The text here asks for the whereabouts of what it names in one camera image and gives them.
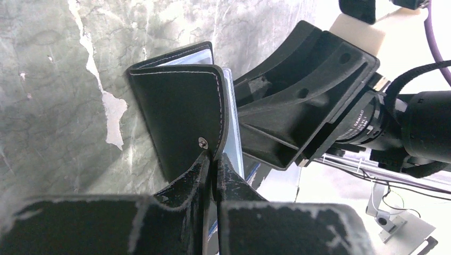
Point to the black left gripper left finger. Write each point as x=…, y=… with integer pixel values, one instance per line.
x=168, y=222

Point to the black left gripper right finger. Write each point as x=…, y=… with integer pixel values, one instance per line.
x=250, y=224

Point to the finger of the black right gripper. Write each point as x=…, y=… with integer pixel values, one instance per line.
x=279, y=141
x=301, y=77

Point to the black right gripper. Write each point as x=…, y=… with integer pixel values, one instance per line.
x=407, y=134

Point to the black leather card holder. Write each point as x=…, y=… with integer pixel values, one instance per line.
x=189, y=106

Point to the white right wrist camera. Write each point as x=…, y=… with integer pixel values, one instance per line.
x=382, y=28

